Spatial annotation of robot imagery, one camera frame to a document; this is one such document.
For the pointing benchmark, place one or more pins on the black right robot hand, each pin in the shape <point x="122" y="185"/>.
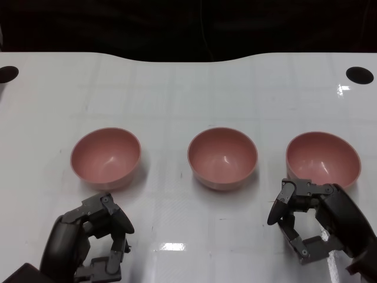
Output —
<point x="344" y="218"/>

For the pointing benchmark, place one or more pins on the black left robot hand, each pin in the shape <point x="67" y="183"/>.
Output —
<point x="64" y="236"/>

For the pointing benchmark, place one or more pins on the pink plastic bowl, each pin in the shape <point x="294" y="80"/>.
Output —
<point x="321" y="159"/>
<point x="222" y="159"/>
<point x="103" y="159"/>

